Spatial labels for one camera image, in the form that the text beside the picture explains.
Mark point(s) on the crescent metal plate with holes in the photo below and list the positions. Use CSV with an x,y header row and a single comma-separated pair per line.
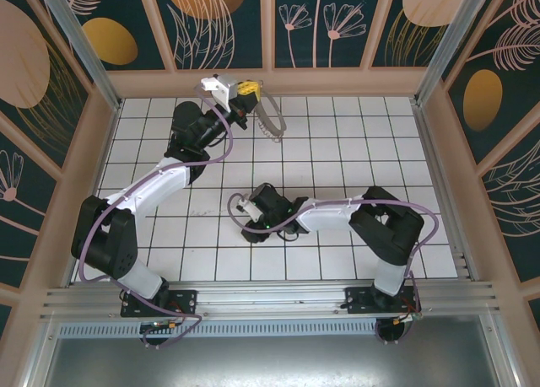
x,y
280,119

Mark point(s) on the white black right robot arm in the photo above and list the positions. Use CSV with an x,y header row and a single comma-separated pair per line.
x,y
329,216

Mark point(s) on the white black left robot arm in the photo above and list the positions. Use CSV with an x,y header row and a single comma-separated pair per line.
x,y
156,184

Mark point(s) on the grey metal sheet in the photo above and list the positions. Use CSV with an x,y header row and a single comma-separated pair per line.
x,y
274,361

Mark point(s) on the base wiring bundle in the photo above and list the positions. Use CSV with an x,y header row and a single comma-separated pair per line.
x,y
160,327
405,318

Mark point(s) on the transparent plastic tube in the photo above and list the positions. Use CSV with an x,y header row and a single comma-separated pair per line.
x,y
447,37

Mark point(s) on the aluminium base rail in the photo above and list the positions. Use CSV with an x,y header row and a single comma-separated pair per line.
x,y
274,296

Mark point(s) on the aluminium frame post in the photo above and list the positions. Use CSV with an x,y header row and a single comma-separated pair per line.
x,y
80,45

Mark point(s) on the aluminium side rail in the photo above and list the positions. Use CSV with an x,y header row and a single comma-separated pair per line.
x,y
443,193

